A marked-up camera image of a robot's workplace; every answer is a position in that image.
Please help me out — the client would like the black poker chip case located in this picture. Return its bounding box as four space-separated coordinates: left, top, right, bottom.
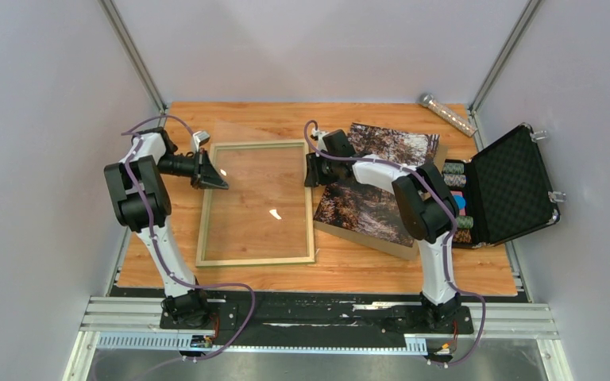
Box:
442 123 564 248

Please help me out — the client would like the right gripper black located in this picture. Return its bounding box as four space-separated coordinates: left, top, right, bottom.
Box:
306 151 339 188

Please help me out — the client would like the autumn forest photo board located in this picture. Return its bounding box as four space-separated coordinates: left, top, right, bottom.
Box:
313 123 447 260

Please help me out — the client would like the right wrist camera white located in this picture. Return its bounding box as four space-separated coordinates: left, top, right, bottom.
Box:
310 129 328 145

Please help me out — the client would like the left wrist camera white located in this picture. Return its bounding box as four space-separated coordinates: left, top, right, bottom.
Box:
190 130 210 152

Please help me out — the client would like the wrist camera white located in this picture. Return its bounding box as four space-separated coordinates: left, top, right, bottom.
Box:
310 129 328 145
190 130 210 152

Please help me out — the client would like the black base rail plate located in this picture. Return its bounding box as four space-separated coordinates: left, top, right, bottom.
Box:
159 291 474 348

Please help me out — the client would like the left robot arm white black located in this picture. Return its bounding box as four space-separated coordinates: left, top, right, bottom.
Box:
104 128 229 328

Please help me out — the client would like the silver glitter microphone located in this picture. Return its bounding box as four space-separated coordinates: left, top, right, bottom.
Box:
418 93 477 137

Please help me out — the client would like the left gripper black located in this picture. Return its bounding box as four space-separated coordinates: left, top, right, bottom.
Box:
156 148 229 191

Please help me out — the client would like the blue poker chip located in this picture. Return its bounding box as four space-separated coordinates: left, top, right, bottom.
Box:
454 194 466 213

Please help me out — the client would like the wooden picture frame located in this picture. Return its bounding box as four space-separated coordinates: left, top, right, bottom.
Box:
195 140 315 267

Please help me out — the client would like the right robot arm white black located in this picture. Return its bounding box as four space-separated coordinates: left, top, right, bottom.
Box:
303 120 461 332

